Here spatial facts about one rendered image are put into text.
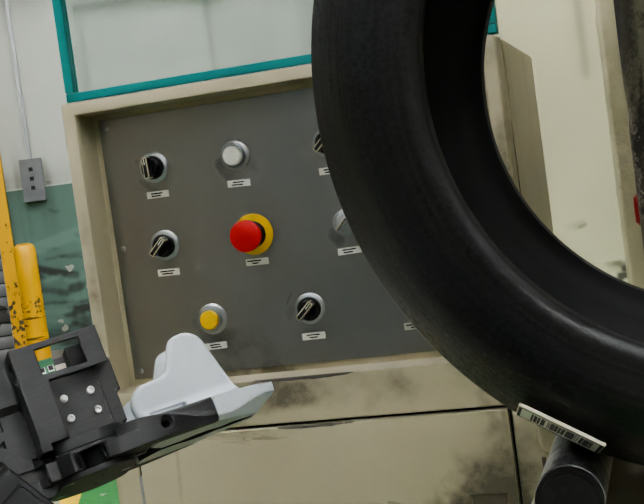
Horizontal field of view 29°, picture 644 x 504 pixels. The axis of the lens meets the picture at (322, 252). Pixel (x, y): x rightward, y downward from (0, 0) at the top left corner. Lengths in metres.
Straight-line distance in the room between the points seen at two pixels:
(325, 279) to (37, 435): 0.87
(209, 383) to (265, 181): 0.82
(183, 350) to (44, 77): 9.12
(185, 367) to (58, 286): 9.07
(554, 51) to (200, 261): 2.81
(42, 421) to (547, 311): 0.32
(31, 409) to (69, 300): 9.10
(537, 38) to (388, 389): 2.86
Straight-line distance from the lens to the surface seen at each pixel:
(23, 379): 0.72
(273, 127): 1.56
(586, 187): 4.28
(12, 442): 0.73
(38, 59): 9.87
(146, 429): 0.71
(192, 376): 0.75
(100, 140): 1.64
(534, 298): 0.80
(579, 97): 4.29
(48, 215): 9.80
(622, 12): 1.18
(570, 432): 0.83
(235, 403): 0.75
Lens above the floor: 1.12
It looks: 3 degrees down
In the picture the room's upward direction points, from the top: 8 degrees counter-clockwise
